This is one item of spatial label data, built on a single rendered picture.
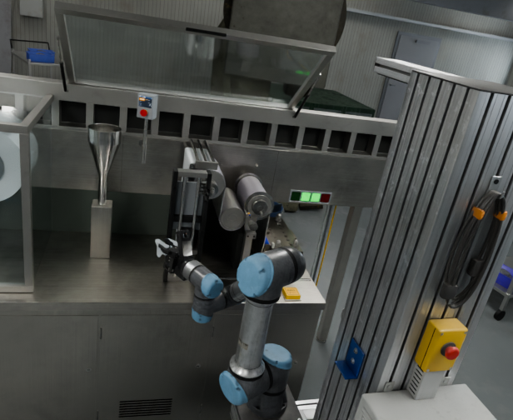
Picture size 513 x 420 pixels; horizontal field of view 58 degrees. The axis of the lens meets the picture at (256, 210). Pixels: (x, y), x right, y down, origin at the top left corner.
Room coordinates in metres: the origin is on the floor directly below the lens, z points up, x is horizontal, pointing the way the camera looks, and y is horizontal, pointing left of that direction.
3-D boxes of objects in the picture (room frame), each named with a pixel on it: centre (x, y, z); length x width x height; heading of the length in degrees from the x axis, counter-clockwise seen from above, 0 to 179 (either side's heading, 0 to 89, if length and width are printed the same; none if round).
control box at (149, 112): (1.94, 0.53, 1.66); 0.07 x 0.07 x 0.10; 83
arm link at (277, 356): (1.29, -0.15, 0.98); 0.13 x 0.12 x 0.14; 135
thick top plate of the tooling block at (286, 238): (2.28, -0.13, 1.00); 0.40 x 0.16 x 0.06; 17
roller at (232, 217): (2.15, 0.14, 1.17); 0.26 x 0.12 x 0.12; 17
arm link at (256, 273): (1.20, -0.06, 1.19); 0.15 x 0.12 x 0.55; 135
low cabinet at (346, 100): (9.16, -0.58, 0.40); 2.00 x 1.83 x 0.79; 110
